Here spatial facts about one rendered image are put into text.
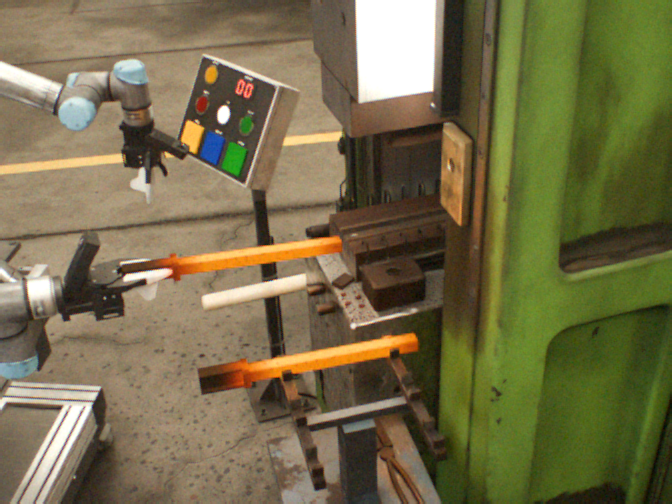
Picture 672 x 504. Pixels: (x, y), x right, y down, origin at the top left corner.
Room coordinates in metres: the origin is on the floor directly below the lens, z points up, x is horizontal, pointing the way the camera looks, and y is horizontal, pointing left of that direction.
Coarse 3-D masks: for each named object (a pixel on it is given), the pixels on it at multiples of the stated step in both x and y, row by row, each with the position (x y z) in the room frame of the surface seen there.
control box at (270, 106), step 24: (216, 72) 2.15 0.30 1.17; (240, 72) 2.09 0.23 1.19; (192, 96) 2.18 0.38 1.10; (216, 96) 2.11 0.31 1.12; (240, 96) 2.05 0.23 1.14; (264, 96) 1.99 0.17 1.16; (288, 96) 1.99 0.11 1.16; (192, 120) 2.14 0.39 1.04; (216, 120) 2.07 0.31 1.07; (240, 120) 2.01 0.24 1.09; (264, 120) 1.95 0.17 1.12; (288, 120) 1.99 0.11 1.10; (240, 144) 1.97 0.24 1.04; (264, 144) 1.93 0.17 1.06; (216, 168) 1.99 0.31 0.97; (264, 168) 1.93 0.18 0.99
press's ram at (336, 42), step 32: (320, 0) 1.68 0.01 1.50; (352, 0) 1.47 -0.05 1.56; (384, 0) 1.47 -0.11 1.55; (416, 0) 1.49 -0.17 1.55; (320, 32) 1.68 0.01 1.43; (352, 32) 1.48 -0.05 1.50; (384, 32) 1.47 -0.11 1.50; (416, 32) 1.49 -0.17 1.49; (352, 64) 1.48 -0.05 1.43; (384, 64) 1.47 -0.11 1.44; (416, 64) 1.49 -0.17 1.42; (384, 96) 1.47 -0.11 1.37
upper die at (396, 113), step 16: (336, 80) 1.59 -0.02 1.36; (336, 96) 1.59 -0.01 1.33; (352, 96) 1.51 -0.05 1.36; (400, 96) 1.53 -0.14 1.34; (416, 96) 1.54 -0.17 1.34; (432, 96) 1.55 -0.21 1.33; (336, 112) 1.60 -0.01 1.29; (352, 112) 1.51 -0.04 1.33; (368, 112) 1.51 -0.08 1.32; (384, 112) 1.52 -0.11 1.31; (400, 112) 1.53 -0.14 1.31; (416, 112) 1.54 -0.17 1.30; (432, 112) 1.55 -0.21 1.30; (352, 128) 1.50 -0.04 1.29; (368, 128) 1.51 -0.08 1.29; (384, 128) 1.52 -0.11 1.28; (400, 128) 1.53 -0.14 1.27
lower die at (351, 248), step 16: (368, 208) 1.71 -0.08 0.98; (384, 208) 1.71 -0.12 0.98; (400, 208) 1.69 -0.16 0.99; (416, 208) 1.69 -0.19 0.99; (432, 208) 1.68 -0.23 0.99; (336, 224) 1.63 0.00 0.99; (352, 224) 1.63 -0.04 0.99; (416, 224) 1.60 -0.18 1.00; (432, 224) 1.61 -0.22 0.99; (352, 240) 1.55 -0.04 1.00; (368, 240) 1.55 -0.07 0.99; (384, 240) 1.55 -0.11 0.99; (400, 240) 1.55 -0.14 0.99; (416, 240) 1.55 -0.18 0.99; (432, 240) 1.56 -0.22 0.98; (352, 256) 1.52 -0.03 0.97; (384, 256) 1.52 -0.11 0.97; (352, 272) 1.53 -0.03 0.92
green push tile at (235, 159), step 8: (232, 144) 1.98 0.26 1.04; (232, 152) 1.97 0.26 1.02; (240, 152) 1.95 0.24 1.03; (224, 160) 1.97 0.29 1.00; (232, 160) 1.95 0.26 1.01; (240, 160) 1.93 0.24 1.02; (224, 168) 1.96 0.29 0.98; (232, 168) 1.94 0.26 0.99; (240, 168) 1.92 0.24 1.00; (240, 176) 1.92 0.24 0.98
